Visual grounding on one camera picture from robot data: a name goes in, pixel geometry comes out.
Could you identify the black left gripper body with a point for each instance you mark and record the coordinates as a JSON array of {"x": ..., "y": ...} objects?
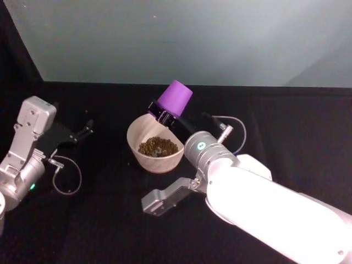
[{"x": 56, "y": 136}]

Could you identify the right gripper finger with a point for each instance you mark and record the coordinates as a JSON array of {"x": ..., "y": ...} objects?
[
  {"x": 171, "y": 120},
  {"x": 153, "y": 107}
]

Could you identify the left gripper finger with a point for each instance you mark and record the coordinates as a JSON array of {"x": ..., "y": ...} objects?
[
  {"x": 87, "y": 126},
  {"x": 84, "y": 136}
]

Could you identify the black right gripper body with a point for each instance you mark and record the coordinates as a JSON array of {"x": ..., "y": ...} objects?
[{"x": 184, "y": 126}]

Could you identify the purple plastic cup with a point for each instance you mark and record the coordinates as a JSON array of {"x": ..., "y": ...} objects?
[{"x": 174, "y": 96}]

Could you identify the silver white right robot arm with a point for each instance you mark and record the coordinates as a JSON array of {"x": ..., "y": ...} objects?
[{"x": 275, "y": 209}]

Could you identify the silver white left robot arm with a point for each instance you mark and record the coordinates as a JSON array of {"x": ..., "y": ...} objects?
[{"x": 26, "y": 132}]

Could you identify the green beans heap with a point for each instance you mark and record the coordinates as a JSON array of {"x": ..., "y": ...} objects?
[{"x": 158, "y": 147}]

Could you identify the white round bowl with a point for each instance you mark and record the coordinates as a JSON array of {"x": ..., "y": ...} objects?
[{"x": 154, "y": 163}]

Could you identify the black table cloth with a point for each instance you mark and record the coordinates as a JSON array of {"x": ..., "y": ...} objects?
[{"x": 115, "y": 220}]

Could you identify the plain pale wall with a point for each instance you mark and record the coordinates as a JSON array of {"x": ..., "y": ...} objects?
[{"x": 178, "y": 41}]

